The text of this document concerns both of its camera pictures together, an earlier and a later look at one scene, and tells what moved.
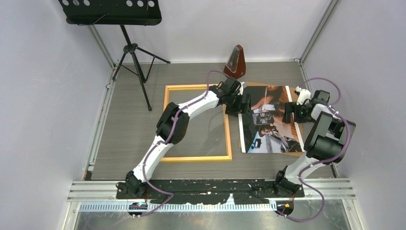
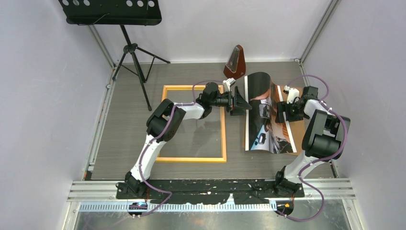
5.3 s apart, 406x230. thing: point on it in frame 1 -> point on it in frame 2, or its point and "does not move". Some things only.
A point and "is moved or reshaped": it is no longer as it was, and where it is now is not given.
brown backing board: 291,89 -> 296,128
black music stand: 119,13 does not move
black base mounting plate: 252,191 does not move
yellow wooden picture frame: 177,158 is moved or reshaped
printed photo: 263,131 is moved or reshaped
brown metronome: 235,67 does not move
